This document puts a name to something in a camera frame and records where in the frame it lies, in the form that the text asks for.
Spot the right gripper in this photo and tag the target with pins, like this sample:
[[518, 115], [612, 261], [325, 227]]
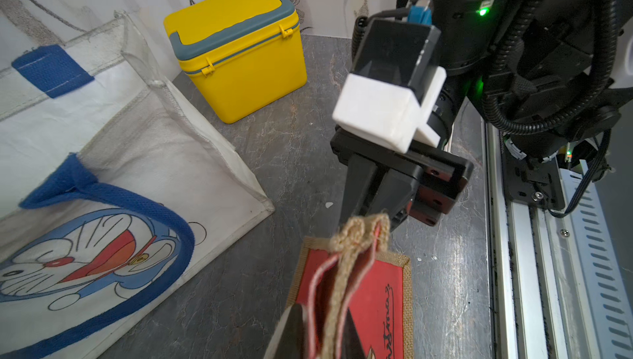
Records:
[[425, 183]]

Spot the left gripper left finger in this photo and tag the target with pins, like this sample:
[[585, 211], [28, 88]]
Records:
[[290, 336]]

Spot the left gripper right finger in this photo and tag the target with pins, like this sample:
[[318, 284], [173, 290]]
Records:
[[351, 347]]

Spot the red jute Christmas bag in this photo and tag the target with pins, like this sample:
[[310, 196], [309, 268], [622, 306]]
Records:
[[354, 270]]

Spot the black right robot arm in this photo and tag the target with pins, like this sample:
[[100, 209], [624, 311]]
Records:
[[547, 74]]

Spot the white Doraemon canvas bag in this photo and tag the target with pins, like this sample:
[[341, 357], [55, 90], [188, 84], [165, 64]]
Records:
[[115, 191]]

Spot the yellow cooler box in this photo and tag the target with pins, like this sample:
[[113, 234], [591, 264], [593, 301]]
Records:
[[242, 55]]

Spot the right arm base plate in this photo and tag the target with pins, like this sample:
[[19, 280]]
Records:
[[531, 181]]

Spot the aluminium mounting rail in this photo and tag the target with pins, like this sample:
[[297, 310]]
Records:
[[558, 291]]

